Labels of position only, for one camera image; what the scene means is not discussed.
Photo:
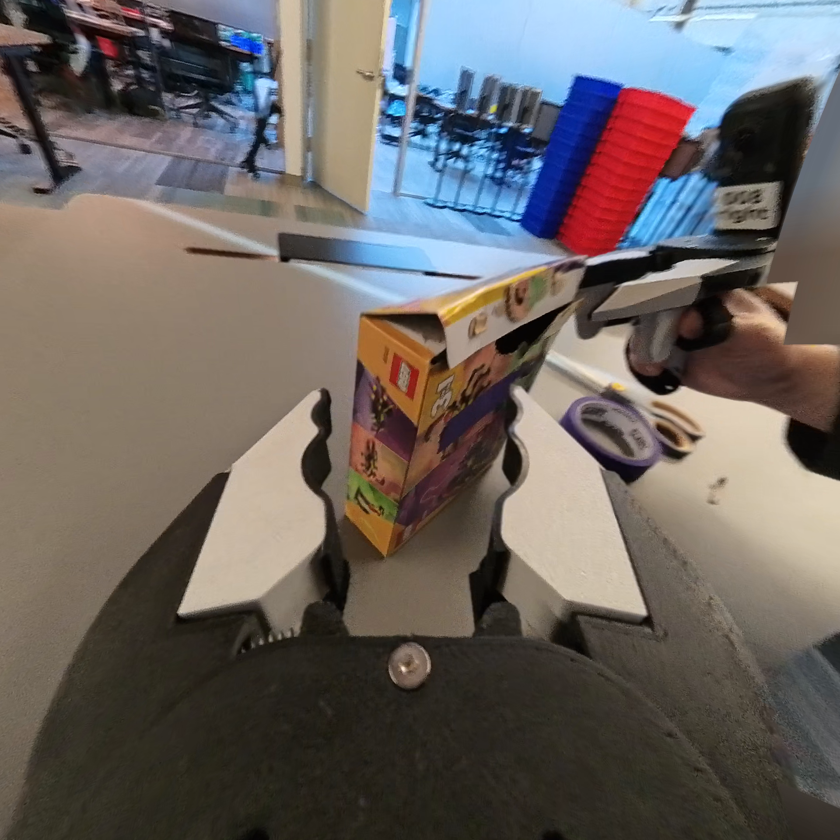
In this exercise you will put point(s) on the stack of red bins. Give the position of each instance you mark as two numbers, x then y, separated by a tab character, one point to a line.
630	170

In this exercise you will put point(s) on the grey yellow scissors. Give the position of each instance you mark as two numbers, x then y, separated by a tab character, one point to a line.
676	433

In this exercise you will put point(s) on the yellow purple toy set box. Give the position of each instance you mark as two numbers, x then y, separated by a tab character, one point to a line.
407	459

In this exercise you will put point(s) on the small tan scrap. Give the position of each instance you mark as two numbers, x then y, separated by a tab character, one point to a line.
717	489

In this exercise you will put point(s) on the purple tape roll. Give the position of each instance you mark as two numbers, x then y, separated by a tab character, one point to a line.
590	446

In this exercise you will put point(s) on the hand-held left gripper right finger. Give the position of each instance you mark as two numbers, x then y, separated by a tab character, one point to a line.
571	531

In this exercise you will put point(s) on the cream door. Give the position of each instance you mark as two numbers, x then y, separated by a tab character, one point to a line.
348	98

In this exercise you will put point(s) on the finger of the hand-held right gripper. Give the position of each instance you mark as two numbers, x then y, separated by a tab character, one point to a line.
649	295
695	266

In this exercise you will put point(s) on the wooden desk black legs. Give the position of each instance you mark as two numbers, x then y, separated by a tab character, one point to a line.
26	39

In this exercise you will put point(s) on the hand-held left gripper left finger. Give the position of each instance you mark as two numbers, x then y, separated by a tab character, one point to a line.
262	518

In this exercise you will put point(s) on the person's right forearm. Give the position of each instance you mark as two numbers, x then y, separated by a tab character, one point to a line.
814	446

